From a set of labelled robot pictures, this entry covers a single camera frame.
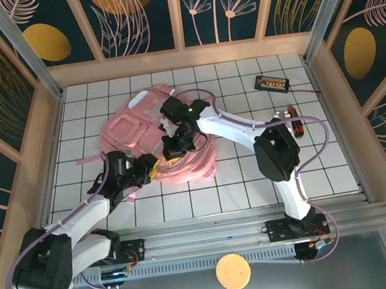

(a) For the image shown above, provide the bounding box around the pink backpack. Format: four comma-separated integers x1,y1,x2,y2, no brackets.
66,77,223,211

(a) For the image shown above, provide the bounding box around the black charger board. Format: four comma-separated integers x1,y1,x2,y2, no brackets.
253,71,292,97

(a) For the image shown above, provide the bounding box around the silver metal block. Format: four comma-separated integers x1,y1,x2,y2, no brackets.
272,108,293,125

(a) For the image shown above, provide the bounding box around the round yellow cork disc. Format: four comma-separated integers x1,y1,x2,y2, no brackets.
213,251,254,289

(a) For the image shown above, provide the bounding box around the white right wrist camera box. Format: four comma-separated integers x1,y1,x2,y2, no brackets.
157,117,173,135

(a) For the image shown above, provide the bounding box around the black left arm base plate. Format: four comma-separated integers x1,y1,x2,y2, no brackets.
109,238,148,267

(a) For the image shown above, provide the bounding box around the aluminium mounting rail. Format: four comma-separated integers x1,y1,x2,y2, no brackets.
15,198,386,279

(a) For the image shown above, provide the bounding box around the grey slotted cable duct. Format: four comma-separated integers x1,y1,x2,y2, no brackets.
71,244,296,287

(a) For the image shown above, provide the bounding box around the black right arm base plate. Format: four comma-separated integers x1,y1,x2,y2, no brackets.
265,212,331,245

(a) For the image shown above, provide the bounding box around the red cable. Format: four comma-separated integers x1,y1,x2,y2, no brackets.
290,85,321,97

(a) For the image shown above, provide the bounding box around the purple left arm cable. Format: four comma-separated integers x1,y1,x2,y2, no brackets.
0,149,138,289

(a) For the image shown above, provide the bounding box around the aluminium frame post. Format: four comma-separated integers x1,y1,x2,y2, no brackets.
294,0,369,64
0,0,65,106

